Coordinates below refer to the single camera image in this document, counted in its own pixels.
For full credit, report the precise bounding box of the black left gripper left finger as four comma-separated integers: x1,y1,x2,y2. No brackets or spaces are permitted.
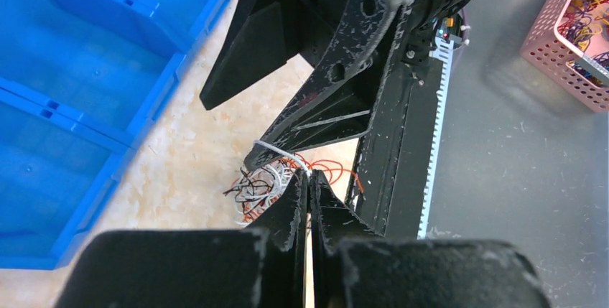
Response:
56,170,309,307

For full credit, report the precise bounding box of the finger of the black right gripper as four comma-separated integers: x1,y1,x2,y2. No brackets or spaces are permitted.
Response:
200,0,298,110
244,0,413,170

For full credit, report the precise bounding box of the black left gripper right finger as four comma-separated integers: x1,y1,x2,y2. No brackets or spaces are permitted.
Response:
309,170,550,307

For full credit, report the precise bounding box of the white cable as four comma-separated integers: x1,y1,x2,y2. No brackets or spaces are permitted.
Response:
254,139,312,178

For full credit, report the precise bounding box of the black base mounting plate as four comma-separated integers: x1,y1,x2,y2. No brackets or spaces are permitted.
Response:
345,58,442,239

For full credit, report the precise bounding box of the blue plastic compartment bin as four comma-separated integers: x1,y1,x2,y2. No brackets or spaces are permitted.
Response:
1,0,231,270

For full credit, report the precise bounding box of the pink perforated basket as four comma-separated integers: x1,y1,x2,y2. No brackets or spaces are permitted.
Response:
520,0,608,113

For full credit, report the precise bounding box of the white slotted cable duct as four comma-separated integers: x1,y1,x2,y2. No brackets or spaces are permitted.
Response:
417,36,455,240

